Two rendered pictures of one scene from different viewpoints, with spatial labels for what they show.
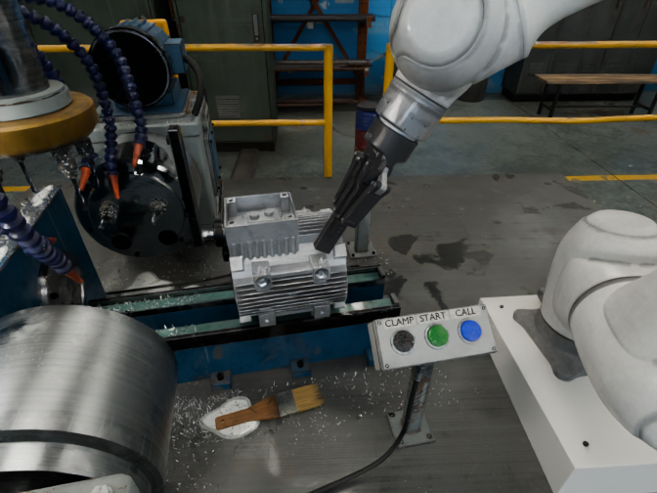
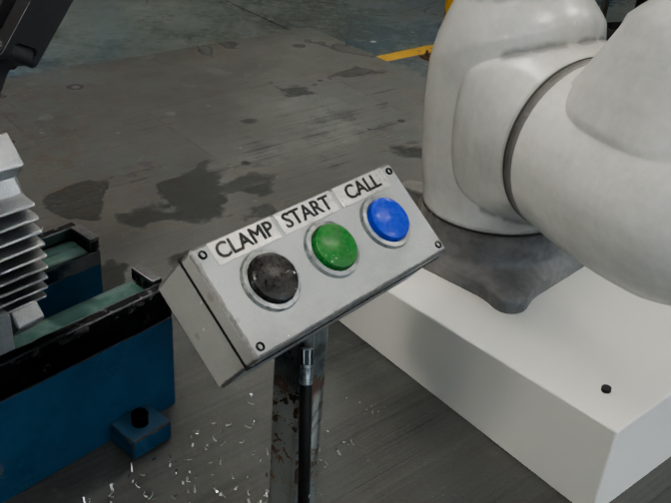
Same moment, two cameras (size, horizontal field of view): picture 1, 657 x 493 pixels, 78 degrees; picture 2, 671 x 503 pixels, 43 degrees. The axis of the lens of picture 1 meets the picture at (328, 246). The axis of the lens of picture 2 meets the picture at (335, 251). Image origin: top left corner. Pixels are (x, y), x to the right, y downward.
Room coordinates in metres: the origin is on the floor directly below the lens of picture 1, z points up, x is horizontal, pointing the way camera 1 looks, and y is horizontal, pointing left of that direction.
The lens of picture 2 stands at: (0.05, 0.12, 1.33)
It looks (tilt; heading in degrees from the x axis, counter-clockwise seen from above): 31 degrees down; 321
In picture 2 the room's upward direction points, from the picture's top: 4 degrees clockwise
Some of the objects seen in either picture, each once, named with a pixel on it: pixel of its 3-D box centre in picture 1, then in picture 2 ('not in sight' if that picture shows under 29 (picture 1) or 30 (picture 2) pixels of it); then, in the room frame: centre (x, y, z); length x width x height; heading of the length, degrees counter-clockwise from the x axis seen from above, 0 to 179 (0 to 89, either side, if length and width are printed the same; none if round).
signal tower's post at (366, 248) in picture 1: (364, 185); not in sight; (0.96, -0.09, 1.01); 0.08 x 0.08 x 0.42; 11
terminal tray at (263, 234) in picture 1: (261, 225); not in sight; (0.61, 0.12, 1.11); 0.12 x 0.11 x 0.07; 102
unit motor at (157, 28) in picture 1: (165, 103); not in sight; (1.19, 0.47, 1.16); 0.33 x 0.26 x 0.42; 11
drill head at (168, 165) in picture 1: (147, 188); not in sight; (0.89, 0.44, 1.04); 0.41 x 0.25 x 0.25; 11
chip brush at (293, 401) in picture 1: (270, 408); not in sight; (0.45, 0.11, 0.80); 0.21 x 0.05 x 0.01; 109
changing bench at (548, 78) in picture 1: (597, 98); not in sight; (4.62, -2.99, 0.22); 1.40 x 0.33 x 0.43; 90
